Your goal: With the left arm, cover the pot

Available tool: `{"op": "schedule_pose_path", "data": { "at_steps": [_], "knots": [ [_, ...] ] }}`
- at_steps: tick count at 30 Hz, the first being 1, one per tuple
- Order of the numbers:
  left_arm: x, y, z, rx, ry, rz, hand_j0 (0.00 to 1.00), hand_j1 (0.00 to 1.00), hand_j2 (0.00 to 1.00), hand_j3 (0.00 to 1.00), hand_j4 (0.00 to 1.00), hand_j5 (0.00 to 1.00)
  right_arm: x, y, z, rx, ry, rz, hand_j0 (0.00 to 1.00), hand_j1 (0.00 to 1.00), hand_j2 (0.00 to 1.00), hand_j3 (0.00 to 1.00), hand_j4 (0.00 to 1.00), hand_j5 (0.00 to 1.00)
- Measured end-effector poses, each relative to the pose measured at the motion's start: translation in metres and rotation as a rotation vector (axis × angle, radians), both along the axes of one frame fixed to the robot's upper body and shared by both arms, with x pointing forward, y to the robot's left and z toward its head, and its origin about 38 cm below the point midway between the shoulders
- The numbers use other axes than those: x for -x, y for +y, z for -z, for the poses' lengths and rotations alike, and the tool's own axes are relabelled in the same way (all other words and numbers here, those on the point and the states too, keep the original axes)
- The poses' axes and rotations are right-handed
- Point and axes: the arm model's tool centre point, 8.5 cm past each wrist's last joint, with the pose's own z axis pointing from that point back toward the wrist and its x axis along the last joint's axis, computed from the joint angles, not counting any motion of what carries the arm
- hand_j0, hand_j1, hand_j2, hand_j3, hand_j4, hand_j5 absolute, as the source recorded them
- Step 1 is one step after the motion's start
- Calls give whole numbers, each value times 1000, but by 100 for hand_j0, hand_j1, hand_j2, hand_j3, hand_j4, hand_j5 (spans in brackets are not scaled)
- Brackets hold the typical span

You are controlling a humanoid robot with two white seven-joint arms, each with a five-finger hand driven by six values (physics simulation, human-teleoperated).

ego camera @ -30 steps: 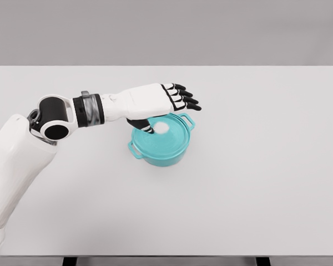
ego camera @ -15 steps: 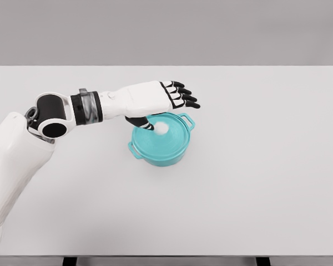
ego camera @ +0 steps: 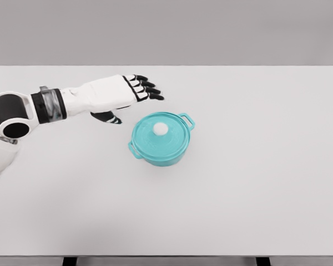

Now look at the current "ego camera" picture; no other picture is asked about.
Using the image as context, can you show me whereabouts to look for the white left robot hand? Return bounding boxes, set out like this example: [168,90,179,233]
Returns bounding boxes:
[83,74,165,125]

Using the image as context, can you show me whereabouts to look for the teal lid with white knob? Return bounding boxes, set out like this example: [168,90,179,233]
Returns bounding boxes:
[132,111,190,162]

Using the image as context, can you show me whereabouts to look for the teal pot with handles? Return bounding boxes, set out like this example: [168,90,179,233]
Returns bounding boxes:
[128,112,196,168]

